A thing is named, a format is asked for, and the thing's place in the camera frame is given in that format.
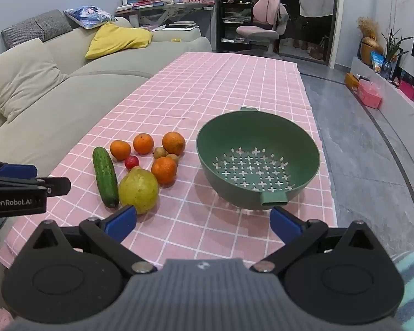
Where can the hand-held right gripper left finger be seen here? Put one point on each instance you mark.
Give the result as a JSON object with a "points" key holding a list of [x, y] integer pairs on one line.
{"points": [[120, 219]]}

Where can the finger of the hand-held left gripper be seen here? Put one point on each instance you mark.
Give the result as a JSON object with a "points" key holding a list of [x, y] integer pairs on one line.
{"points": [[57, 185], [17, 171]]}

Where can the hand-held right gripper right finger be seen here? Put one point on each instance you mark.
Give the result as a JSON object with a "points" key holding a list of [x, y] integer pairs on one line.
{"points": [[284, 222]]}

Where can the yellow-green guava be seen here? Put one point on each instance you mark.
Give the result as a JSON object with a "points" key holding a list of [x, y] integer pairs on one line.
{"points": [[138, 189]]}

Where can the green cucumber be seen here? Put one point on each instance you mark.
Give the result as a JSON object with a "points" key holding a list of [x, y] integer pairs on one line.
{"points": [[105, 179]]}

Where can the small red fruit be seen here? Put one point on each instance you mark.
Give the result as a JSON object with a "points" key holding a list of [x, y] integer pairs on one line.
{"points": [[131, 162]]}

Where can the orange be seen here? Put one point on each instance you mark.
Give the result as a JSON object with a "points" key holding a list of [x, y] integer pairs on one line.
{"points": [[164, 170], [173, 143], [120, 149], [143, 143]]}

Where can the small brown fruit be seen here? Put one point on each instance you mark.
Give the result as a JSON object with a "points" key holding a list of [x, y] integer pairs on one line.
{"points": [[173, 158], [160, 152]]}

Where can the green colander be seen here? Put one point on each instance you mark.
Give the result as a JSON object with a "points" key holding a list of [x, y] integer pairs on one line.
{"points": [[227, 134]]}

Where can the beige cushion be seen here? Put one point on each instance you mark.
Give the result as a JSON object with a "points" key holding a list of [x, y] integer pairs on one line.
{"points": [[17, 76]]}

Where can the beige sofa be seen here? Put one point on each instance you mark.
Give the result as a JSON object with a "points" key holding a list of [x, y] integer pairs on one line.
{"points": [[89, 89]]}

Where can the grey textured cushion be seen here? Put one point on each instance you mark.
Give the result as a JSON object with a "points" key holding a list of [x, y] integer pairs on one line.
{"points": [[31, 27]]}

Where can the pink checked tablecloth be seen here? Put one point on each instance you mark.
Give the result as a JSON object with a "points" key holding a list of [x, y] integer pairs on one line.
{"points": [[193, 93]]}

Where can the pink box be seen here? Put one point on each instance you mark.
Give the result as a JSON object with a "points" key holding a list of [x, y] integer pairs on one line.
{"points": [[369, 94]]}

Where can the orange box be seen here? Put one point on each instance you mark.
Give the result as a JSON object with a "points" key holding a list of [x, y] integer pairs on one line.
{"points": [[351, 82]]}

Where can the yellow pillow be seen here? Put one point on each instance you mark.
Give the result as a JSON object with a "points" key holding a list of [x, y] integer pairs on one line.
{"points": [[117, 39]]}

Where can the grey television cabinet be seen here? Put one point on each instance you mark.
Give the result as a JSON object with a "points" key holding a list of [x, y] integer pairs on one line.
{"points": [[393, 103]]}

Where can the printed cushion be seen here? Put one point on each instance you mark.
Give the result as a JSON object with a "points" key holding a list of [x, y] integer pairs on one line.
{"points": [[89, 15]]}

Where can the magenta box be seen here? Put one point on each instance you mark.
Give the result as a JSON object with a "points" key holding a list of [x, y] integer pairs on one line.
{"points": [[410, 91]]}

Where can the blue snack bag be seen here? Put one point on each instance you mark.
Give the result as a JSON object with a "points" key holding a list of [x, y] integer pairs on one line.
{"points": [[377, 62]]}

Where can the black framed glass door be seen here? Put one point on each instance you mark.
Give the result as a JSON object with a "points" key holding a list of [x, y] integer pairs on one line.
{"points": [[334, 41]]}

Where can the golden vase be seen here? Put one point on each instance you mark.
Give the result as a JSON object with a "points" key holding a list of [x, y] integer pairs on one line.
{"points": [[371, 50]]}

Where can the stack of books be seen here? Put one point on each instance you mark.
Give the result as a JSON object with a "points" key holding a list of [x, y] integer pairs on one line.
{"points": [[141, 4]]}

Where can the green potted plant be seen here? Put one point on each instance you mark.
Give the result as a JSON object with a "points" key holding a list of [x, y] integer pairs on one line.
{"points": [[393, 48]]}

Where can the dried flowers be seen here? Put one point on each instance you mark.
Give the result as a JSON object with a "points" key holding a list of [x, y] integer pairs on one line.
{"points": [[367, 26]]}

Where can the pink office chair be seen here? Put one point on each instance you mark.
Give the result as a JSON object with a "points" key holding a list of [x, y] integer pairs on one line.
{"points": [[262, 10]]}

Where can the black shelf unit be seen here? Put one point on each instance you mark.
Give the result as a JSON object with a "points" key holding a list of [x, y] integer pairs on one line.
{"points": [[224, 17]]}

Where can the grey study desk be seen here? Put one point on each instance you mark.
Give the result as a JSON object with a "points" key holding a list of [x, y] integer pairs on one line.
{"points": [[179, 7]]}

